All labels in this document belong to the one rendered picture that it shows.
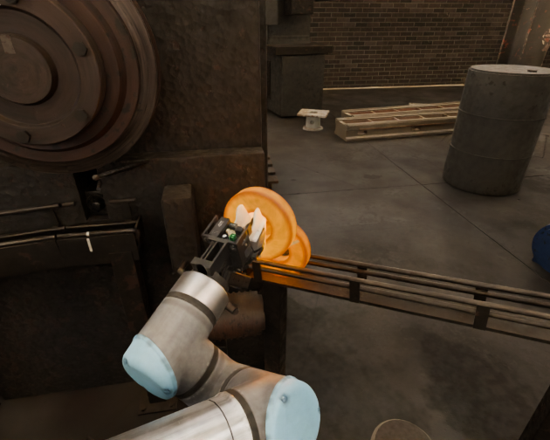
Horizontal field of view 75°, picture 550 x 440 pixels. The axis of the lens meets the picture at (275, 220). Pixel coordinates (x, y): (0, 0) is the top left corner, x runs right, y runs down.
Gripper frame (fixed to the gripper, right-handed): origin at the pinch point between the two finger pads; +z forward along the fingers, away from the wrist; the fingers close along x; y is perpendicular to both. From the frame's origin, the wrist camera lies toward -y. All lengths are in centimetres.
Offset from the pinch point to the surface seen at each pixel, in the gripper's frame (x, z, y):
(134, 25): 30.4, 14.8, 31.3
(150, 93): 29.5, 11.7, 18.4
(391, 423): -33.4, -19.7, -28.0
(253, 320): 4.2, -6.0, -34.3
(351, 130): 57, 304, -163
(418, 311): -34.0, 0.8, -19.0
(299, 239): -6.1, 5.5, -10.9
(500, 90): -63, 227, -73
